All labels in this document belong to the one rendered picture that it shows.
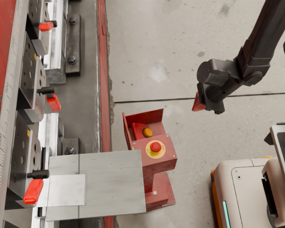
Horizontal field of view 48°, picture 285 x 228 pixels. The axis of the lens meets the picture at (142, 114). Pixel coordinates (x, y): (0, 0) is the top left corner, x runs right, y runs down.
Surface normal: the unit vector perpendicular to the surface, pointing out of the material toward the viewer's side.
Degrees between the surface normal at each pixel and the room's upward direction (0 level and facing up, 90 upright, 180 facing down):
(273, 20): 90
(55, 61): 0
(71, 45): 0
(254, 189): 0
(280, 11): 90
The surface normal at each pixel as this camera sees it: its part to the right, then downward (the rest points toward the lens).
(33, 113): 0.09, 0.88
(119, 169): 0.00, -0.48
